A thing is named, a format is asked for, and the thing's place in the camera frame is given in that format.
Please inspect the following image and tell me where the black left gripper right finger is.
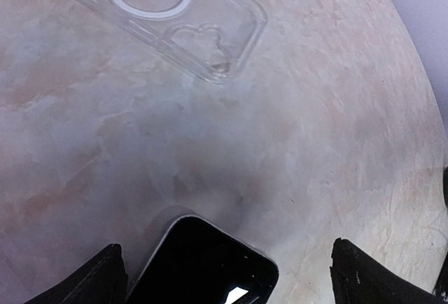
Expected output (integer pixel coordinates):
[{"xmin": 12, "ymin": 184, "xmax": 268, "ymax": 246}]
[{"xmin": 330, "ymin": 238, "xmax": 447, "ymax": 304}]

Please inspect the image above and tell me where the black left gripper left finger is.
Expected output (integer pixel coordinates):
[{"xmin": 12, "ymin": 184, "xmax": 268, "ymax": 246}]
[{"xmin": 27, "ymin": 244, "xmax": 128, "ymax": 304}]

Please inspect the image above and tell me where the silver-edged phone black screen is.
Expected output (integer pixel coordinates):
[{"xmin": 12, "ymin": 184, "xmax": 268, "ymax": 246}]
[{"xmin": 126, "ymin": 214, "xmax": 279, "ymax": 303}]

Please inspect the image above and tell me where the clear magsafe phone case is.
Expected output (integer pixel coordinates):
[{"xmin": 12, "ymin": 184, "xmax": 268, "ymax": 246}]
[{"xmin": 77, "ymin": 0, "xmax": 267, "ymax": 83}]

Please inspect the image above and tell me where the dark green cup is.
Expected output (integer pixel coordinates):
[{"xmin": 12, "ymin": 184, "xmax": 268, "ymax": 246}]
[{"xmin": 442, "ymin": 167, "xmax": 448, "ymax": 208}]

